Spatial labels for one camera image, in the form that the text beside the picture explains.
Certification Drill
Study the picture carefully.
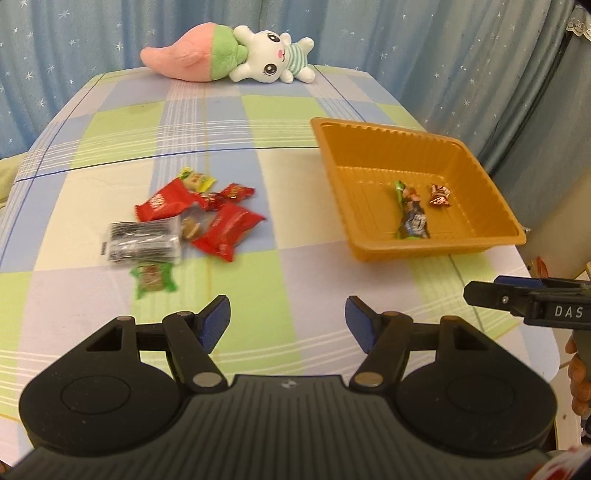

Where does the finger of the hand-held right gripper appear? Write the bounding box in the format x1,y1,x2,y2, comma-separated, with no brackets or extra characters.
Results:
464,281,537,317
493,274,548,291

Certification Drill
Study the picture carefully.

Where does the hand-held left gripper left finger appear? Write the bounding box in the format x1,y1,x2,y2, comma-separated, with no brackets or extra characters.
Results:
85,295,232,393

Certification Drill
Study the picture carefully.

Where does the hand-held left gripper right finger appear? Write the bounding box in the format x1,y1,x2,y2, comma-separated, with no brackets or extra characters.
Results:
345,295,495,391

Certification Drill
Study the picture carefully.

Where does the green snack packet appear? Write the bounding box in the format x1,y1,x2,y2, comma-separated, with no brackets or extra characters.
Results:
130,263,178,301

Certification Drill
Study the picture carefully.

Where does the red snack packet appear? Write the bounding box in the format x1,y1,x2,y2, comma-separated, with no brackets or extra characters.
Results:
191,203,266,263
135,179,206,223

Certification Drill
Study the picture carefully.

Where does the clear cookie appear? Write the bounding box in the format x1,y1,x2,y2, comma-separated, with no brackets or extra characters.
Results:
179,207,213,241

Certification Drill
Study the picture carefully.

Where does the red candy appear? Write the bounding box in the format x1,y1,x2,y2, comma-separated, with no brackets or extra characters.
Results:
196,193,227,212
217,183,256,204

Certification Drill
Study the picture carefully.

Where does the orange plastic tray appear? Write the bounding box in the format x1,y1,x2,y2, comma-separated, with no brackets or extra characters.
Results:
310,117,527,263

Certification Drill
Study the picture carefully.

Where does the person's right hand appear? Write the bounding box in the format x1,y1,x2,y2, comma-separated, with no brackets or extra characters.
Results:
566,332,591,422

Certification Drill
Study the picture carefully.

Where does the long green-ended candy bar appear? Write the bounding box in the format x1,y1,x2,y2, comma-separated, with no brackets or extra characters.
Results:
394,181,431,241

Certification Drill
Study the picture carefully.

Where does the brown wrapped candy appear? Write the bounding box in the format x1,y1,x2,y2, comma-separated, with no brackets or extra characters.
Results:
429,183,452,209

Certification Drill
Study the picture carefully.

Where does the silver black snack packet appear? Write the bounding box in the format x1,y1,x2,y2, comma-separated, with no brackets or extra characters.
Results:
100,216,183,266

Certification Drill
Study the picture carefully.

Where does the yellow wrapped candy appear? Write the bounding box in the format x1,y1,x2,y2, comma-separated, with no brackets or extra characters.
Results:
179,167,218,193

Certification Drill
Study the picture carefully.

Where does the red patterned clothing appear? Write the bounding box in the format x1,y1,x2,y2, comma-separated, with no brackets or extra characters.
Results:
526,443,591,480

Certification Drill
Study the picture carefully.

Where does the checked pastel tablecloth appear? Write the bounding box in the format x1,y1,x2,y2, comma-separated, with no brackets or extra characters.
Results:
0,65,561,467

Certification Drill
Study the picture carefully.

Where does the white rabbit plush toy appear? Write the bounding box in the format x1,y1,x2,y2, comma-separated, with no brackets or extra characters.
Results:
140,23,315,85

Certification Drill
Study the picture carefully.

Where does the blue star-print curtain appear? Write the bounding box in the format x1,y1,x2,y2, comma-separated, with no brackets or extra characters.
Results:
0,0,591,278

